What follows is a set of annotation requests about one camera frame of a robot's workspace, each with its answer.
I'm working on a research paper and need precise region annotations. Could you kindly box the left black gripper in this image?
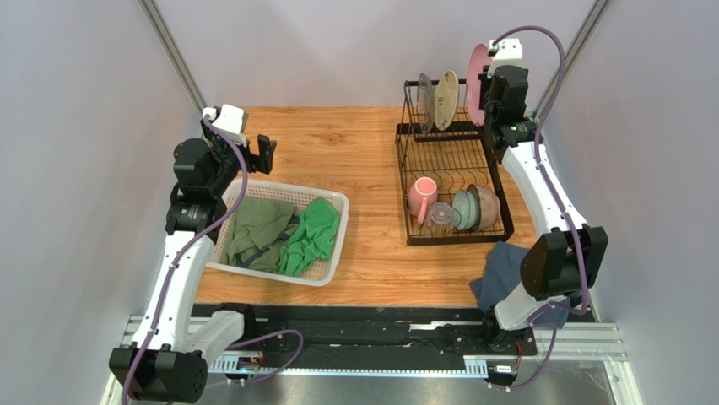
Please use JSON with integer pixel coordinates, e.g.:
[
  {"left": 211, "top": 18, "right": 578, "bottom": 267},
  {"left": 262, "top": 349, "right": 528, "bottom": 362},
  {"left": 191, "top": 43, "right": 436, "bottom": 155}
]
[{"left": 199, "top": 119, "right": 275, "bottom": 197}]

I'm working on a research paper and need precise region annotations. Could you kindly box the cream patterned plate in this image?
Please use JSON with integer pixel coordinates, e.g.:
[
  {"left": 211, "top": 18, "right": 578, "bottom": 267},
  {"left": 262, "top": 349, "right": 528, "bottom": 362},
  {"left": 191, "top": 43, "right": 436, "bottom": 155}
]
[{"left": 435, "top": 70, "right": 460, "bottom": 131}]

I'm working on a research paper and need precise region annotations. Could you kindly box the pink plate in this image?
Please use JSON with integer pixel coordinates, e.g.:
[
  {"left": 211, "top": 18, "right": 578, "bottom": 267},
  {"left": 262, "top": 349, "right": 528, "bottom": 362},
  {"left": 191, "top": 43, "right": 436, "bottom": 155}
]
[{"left": 465, "top": 43, "right": 493, "bottom": 127}]

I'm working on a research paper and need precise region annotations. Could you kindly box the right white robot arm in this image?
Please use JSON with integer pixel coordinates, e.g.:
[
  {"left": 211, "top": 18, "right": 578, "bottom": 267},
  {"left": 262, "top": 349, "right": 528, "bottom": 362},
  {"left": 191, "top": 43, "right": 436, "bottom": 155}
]
[{"left": 480, "top": 65, "right": 608, "bottom": 350}]

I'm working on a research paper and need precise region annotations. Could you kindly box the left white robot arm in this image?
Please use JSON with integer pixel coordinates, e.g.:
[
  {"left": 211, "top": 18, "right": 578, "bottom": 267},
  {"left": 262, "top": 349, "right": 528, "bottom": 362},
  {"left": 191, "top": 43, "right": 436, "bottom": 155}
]
[{"left": 109, "top": 135, "right": 276, "bottom": 404}]

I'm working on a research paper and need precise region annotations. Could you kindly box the olive green cloth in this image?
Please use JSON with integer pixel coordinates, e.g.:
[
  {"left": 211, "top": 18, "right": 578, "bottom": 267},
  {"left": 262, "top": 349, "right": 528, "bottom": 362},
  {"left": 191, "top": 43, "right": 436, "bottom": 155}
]
[{"left": 219, "top": 196, "right": 300, "bottom": 273}]

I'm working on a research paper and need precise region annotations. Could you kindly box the white plastic basket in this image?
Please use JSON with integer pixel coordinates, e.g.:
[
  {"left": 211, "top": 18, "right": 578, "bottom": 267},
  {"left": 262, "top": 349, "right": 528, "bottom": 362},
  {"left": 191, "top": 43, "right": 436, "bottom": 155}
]
[{"left": 207, "top": 179, "right": 349, "bottom": 287}]

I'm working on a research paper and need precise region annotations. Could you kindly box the bright green cloth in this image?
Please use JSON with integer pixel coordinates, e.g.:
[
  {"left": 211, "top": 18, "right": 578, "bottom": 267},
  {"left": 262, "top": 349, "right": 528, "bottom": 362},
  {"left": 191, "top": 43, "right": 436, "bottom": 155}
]
[{"left": 278, "top": 197, "right": 340, "bottom": 277}]

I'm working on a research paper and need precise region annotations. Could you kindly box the pink mug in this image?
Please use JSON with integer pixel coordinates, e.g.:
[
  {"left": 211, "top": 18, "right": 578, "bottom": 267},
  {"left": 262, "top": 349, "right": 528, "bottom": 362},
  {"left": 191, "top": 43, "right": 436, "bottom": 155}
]
[{"left": 407, "top": 176, "right": 438, "bottom": 225}]

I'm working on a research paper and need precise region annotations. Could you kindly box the clear glass plate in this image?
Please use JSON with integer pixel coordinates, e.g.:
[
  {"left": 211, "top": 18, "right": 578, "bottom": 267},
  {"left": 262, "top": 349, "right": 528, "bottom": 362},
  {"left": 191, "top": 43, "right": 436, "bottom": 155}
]
[{"left": 417, "top": 73, "right": 435, "bottom": 135}]

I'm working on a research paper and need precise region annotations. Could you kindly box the clear glass cup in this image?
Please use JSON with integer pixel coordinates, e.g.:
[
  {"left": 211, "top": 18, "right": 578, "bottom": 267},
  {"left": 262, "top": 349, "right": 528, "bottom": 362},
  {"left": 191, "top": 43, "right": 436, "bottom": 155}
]
[{"left": 422, "top": 202, "right": 455, "bottom": 237}]

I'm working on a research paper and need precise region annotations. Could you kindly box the light green bowl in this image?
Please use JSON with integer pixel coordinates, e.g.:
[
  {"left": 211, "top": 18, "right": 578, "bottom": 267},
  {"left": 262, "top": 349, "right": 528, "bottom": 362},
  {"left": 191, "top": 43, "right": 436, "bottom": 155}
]
[{"left": 452, "top": 190, "right": 480, "bottom": 231}]

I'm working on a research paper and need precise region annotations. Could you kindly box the brown speckled bowl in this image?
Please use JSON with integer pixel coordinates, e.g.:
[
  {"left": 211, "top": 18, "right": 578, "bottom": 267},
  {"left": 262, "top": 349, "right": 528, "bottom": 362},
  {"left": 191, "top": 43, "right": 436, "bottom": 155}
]
[{"left": 467, "top": 184, "right": 500, "bottom": 232}]

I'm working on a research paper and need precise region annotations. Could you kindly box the dark blue cloth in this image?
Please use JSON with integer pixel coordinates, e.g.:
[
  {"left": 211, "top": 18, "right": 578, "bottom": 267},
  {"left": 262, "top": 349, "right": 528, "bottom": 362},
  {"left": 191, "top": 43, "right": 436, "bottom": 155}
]
[{"left": 469, "top": 241, "right": 581, "bottom": 328}]

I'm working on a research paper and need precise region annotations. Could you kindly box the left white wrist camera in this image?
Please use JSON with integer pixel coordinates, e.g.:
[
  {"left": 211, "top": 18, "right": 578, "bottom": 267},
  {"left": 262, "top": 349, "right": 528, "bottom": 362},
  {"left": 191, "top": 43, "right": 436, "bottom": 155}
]
[{"left": 202, "top": 104, "right": 249, "bottom": 147}]

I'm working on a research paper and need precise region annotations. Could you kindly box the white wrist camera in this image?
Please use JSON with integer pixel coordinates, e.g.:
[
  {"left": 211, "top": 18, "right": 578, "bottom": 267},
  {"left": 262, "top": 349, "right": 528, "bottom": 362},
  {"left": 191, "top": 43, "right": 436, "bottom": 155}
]
[
  {"left": 202, "top": 104, "right": 249, "bottom": 147},
  {"left": 487, "top": 38, "right": 523, "bottom": 78}
]

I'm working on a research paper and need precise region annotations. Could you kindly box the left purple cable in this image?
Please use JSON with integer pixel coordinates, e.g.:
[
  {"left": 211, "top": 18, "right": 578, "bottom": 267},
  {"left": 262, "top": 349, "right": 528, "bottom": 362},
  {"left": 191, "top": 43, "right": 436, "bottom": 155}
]
[{"left": 120, "top": 115, "right": 305, "bottom": 405}]

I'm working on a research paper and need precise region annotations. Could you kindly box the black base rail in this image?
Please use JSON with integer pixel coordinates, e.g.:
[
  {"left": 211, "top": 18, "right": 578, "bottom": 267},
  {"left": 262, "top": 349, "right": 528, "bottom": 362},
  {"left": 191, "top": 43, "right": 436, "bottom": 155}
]
[{"left": 191, "top": 303, "right": 597, "bottom": 372}]

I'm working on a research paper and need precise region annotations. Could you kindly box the black wire dish rack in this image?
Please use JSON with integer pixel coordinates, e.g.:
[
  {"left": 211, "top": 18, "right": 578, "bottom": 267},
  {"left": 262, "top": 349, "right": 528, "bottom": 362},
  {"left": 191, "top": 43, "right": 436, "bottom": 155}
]
[{"left": 395, "top": 78, "right": 515, "bottom": 246}]

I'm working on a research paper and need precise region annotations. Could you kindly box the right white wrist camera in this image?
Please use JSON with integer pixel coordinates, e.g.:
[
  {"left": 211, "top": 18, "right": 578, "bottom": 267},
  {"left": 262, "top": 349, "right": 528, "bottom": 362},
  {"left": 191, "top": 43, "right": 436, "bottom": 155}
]
[{"left": 487, "top": 38, "right": 523, "bottom": 78}]

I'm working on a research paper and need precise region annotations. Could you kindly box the aluminium frame rail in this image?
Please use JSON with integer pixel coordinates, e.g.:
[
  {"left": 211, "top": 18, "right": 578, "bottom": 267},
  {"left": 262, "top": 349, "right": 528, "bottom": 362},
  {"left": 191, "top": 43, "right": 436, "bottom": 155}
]
[{"left": 100, "top": 316, "right": 644, "bottom": 404}]

